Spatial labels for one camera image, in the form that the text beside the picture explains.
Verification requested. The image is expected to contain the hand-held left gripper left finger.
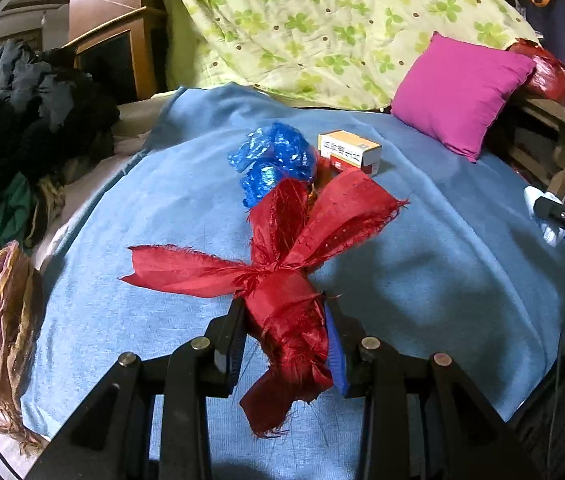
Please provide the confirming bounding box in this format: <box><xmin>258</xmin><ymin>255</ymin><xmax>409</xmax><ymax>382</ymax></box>
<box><xmin>27</xmin><ymin>297</ymin><xmax>248</xmax><ymax>480</ymax></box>

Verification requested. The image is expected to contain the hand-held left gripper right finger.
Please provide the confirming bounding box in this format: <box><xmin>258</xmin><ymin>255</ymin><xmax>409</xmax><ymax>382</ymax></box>
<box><xmin>322</xmin><ymin>292</ymin><xmax>543</xmax><ymax>480</ymax></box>

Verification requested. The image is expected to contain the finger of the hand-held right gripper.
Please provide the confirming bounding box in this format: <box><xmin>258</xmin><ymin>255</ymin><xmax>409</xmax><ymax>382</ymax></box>
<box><xmin>533</xmin><ymin>196</ymin><xmax>565</xmax><ymax>251</ymax></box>

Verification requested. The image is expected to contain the white tissue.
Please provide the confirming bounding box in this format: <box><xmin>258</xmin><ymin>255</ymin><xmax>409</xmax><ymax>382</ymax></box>
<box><xmin>523</xmin><ymin>186</ymin><xmax>565</xmax><ymax>248</ymax></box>

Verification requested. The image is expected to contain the red frayed ribbon cloth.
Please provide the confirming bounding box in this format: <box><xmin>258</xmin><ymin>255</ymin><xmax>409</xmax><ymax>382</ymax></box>
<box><xmin>120</xmin><ymin>167</ymin><xmax>410</xmax><ymax>438</ymax></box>

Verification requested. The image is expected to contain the blue plastic bag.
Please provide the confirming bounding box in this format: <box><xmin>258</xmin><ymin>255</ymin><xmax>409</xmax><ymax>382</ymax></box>
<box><xmin>227</xmin><ymin>121</ymin><xmax>319</xmax><ymax>209</ymax></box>

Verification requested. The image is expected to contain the orange white medicine box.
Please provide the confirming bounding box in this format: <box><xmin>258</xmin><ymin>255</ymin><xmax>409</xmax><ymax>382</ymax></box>
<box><xmin>317</xmin><ymin>130</ymin><xmax>383</xmax><ymax>177</ymax></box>

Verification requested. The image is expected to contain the blue blanket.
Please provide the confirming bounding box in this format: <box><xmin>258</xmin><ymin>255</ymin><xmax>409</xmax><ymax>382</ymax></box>
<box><xmin>20</xmin><ymin>82</ymin><xmax>565</xmax><ymax>480</ymax></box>

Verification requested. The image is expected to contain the dark red plastic bag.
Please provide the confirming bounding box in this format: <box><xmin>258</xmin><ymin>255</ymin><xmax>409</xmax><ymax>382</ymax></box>
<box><xmin>506</xmin><ymin>39</ymin><xmax>565</xmax><ymax>101</ymax></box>

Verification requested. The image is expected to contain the pink pillow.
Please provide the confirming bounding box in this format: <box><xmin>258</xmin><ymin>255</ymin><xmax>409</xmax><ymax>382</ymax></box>
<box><xmin>391</xmin><ymin>31</ymin><xmax>537</xmax><ymax>163</ymax></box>

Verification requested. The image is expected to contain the navy bag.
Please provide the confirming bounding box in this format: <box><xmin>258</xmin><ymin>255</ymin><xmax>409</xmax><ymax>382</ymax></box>
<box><xmin>515</xmin><ymin>0</ymin><xmax>565</xmax><ymax>68</ymax></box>

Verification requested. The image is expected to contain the person's dark clothing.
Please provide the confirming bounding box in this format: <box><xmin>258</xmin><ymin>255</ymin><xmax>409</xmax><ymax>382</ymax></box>
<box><xmin>509</xmin><ymin>345</ymin><xmax>565</xmax><ymax>480</ymax></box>

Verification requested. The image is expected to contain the brown crinkled scarf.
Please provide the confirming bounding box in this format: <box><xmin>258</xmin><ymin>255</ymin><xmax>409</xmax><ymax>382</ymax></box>
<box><xmin>0</xmin><ymin>240</ymin><xmax>48</xmax><ymax>453</ymax></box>

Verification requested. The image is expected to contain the pale bed sheet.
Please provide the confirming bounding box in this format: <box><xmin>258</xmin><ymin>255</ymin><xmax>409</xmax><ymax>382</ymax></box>
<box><xmin>30</xmin><ymin>91</ymin><xmax>186</xmax><ymax>266</ymax></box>

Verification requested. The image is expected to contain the black clothes pile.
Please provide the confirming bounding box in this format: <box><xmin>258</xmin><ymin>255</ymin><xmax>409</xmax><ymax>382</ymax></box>
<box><xmin>0</xmin><ymin>67</ymin><xmax>120</xmax><ymax>206</ymax></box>

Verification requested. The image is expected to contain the green floral quilt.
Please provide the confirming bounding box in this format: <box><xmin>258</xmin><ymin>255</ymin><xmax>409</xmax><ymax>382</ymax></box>
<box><xmin>162</xmin><ymin>0</ymin><xmax>540</xmax><ymax>111</ymax></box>

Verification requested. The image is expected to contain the wooden cabinet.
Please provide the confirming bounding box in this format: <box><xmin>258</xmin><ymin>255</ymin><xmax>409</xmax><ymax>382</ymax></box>
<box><xmin>67</xmin><ymin>5</ymin><xmax>168</xmax><ymax>106</ymax></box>

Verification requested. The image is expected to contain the grey jacket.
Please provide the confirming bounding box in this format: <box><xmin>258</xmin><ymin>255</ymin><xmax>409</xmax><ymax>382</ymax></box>
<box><xmin>0</xmin><ymin>40</ymin><xmax>76</xmax><ymax>126</ymax></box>

